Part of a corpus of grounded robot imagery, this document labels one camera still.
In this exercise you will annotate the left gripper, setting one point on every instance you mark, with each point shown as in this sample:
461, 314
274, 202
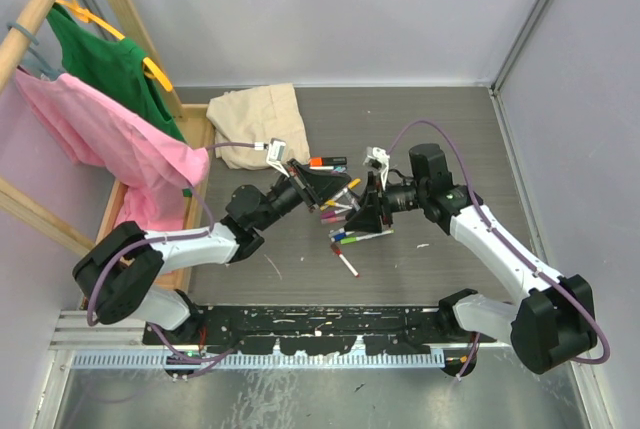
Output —
319, 185

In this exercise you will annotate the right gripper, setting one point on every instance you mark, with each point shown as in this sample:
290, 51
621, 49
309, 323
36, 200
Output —
367, 219

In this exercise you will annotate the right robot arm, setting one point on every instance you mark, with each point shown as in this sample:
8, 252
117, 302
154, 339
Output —
550, 318

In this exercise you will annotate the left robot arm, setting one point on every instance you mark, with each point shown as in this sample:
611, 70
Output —
118, 275

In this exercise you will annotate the dark purple clear pen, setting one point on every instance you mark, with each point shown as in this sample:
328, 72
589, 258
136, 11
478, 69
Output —
354, 202

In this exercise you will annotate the yellow end rainbow pen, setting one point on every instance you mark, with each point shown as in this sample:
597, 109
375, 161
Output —
337, 207

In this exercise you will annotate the green cap rainbow pen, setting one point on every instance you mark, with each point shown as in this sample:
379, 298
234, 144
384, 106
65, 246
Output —
355, 239

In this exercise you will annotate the lilac pen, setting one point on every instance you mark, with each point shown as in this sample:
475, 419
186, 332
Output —
333, 219

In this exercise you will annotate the red cap white pen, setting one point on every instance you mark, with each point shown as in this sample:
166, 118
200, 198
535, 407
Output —
338, 252

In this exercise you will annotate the orange black highlighter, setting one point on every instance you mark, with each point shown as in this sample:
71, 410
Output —
336, 161

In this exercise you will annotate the grey end white marker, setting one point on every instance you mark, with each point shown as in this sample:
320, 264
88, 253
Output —
336, 231

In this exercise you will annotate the grey cap white marker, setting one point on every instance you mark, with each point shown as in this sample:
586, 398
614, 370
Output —
342, 195

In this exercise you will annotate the blue end white marker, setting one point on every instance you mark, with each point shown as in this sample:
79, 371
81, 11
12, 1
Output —
342, 235

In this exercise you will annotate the beige folded cloth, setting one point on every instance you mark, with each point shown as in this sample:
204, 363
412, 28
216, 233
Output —
253, 115

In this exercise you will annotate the wooden clothes rack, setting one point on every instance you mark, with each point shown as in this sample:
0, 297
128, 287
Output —
15, 45

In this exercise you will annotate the pink shirt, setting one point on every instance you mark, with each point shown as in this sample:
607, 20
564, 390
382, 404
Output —
94, 129

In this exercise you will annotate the green shirt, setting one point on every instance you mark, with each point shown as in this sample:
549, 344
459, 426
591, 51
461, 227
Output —
115, 68

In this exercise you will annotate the grey hanger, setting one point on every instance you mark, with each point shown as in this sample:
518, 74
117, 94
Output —
33, 59

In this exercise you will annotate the yellow hanger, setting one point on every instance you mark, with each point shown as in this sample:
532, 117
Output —
150, 68

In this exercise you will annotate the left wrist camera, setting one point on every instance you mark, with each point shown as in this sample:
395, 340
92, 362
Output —
275, 150

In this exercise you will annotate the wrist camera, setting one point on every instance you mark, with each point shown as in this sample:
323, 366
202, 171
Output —
275, 150
377, 158

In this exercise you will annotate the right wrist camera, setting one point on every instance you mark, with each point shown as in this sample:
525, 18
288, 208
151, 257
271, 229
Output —
377, 158

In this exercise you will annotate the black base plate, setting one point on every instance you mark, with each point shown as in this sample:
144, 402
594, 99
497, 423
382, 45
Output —
317, 330

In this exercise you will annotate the grey cable duct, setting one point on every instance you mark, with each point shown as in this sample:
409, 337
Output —
162, 358

